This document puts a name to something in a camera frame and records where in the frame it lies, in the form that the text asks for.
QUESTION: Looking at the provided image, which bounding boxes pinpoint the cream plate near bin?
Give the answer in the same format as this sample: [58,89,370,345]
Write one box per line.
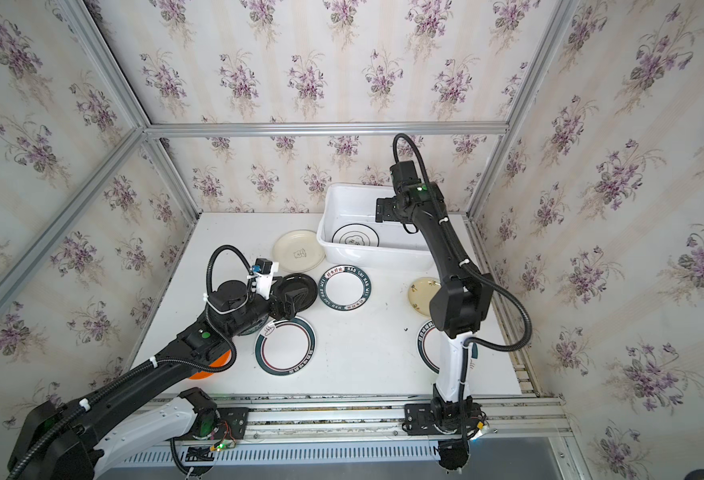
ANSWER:
[272,230,326,273]

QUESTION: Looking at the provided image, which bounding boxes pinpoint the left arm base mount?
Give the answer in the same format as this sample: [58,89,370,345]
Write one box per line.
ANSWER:
[164,386,251,478]

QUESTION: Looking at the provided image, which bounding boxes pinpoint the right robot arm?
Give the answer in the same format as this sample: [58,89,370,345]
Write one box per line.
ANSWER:
[375,133,533,420]

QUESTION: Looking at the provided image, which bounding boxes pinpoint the white plastic bin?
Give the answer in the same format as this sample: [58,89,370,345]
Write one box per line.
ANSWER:
[317,183,434,272]

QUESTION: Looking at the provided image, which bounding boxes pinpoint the black plate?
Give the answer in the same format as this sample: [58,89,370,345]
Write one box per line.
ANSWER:
[271,273,318,310]

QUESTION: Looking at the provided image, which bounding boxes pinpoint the white plate green red rim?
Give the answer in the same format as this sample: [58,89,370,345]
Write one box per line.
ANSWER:
[254,317,317,377]

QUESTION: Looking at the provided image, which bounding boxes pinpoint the white plate green lettered rim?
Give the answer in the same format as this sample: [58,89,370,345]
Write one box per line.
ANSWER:
[318,265,372,312]

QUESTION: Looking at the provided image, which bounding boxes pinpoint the white plate flower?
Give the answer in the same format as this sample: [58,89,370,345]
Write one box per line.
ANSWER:
[332,223,380,247]

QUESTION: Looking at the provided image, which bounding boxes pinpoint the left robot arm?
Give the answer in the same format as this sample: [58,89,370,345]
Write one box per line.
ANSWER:
[8,245,318,479]

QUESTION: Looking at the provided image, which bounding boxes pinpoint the aluminium frame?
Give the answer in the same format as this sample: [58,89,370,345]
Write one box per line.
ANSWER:
[0,1,578,315]

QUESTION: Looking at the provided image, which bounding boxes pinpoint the yellow cream plate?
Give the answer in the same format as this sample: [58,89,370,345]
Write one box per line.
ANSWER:
[407,277,441,318]

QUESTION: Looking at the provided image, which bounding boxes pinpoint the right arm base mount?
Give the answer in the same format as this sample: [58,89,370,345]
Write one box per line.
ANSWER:
[401,396,489,471]

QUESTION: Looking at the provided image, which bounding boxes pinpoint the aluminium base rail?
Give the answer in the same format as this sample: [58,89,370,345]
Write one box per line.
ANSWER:
[86,392,575,469]

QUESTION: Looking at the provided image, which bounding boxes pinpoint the orange plate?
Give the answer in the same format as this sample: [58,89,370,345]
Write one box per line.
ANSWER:
[190,351,232,380]

